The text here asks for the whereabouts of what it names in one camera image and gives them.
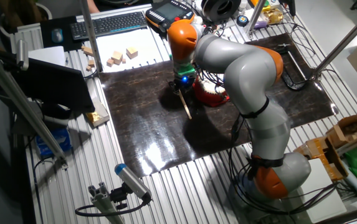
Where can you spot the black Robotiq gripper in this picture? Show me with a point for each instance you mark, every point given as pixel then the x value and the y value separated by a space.
pixel 186 82

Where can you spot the light wooden drumstick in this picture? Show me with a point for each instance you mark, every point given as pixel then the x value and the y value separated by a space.
pixel 186 105

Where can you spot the person's bare forearm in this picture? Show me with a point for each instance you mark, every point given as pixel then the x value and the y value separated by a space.
pixel 94 6

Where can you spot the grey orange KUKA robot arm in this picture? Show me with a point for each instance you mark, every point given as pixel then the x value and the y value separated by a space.
pixel 250 71

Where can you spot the red drum with white skin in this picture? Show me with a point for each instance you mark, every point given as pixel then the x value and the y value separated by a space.
pixel 209 99

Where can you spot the dark marble pattern mat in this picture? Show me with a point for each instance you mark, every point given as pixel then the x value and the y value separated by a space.
pixel 140 124

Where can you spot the large wooden cube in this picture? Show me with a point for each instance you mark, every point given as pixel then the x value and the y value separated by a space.
pixel 132 53

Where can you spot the white paper sheet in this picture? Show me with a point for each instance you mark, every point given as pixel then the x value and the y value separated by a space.
pixel 140 43

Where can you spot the medium wooden block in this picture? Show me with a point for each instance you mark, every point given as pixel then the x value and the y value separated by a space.
pixel 117 57

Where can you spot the white round ball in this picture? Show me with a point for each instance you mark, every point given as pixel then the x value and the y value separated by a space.
pixel 198 20

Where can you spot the small wooden block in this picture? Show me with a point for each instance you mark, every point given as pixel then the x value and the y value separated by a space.
pixel 110 63
pixel 91 63

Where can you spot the orange black teach pendant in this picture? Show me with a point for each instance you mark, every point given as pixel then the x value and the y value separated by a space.
pixel 169 12

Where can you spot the small box with gold foil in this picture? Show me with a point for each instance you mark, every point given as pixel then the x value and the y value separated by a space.
pixel 98 116

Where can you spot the black filament spool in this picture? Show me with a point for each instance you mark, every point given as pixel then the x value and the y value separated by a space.
pixel 220 9

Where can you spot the black keyboard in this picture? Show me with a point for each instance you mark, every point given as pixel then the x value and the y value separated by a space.
pixel 109 25

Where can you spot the round black disc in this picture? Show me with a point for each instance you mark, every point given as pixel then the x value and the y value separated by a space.
pixel 242 20

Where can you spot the flat wooden block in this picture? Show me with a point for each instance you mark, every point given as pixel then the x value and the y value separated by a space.
pixel 88 51

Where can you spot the purple small item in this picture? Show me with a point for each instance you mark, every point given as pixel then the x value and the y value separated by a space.
pixel 260 25

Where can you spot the golden wrapped item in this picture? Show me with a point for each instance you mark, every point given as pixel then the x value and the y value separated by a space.
pixel 273 16

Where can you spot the black monitor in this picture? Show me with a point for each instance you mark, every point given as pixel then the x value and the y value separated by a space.
pixel 56 84

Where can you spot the blue computer mouse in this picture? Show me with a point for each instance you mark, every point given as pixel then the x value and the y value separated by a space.
pixel 57 35

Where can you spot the short aluminium extrusion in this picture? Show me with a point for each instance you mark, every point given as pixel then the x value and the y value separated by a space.
pixel 103 202

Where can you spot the blue tissue pack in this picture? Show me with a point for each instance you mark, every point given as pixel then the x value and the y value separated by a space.
pixel 53 143

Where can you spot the black handheld tool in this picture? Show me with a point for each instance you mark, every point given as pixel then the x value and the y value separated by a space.
pixel 288 6

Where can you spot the black mouse pad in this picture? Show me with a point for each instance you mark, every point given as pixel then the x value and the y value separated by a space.
pixel 45 43

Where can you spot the brown taped cardboard box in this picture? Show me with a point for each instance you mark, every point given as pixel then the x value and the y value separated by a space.
pixel 318 152

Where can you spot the grey metal stand pole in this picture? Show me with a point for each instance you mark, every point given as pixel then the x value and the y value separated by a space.
pixel 346 41

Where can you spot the open cardboard box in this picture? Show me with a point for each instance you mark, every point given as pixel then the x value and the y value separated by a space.
pixel 349 127

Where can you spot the white flat box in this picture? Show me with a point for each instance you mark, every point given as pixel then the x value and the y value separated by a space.
pixel 324 186

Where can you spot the grey rolled sheet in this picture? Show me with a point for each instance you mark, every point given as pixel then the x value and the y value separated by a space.
pixel 355 185

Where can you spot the silver camera with blue cap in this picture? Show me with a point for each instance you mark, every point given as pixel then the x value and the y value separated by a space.
pixel 131 180

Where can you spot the aluminium frame post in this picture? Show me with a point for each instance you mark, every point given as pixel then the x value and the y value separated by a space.
pixel 90 31
pixel 256 14

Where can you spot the black stand base frame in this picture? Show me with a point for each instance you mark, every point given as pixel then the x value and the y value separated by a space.
pixel 294 86

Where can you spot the long aluminium frame bar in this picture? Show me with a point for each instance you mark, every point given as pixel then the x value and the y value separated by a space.
pixel 19 99

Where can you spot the silver depth camera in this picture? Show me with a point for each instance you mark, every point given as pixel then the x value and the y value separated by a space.
pixel 22 54

